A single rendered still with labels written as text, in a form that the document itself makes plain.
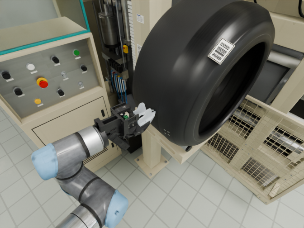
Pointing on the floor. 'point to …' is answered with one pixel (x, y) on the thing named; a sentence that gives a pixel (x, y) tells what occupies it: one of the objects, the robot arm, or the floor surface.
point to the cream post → (148, 148)
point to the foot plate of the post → (153, 167)
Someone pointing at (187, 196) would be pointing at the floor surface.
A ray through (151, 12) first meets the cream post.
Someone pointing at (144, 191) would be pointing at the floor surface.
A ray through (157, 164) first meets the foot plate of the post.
